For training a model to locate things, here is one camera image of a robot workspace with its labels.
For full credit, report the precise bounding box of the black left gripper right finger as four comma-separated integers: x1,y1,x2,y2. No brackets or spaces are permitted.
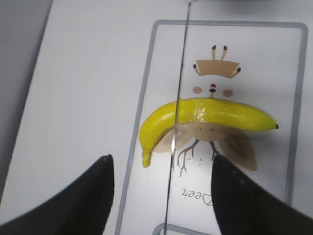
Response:
213,156,313,235

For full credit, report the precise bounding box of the white-handled kitchen knife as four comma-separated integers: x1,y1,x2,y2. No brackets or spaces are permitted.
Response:
163,0,195,235

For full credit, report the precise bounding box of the white grey-rimmed cutting board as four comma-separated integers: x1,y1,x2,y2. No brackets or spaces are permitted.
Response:
116,20,308,235

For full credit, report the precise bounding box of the yellow plastic banana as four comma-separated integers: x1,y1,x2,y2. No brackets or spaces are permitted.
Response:
139,98,279,167

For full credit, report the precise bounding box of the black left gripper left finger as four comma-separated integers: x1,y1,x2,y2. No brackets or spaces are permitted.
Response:
0,155,114,235

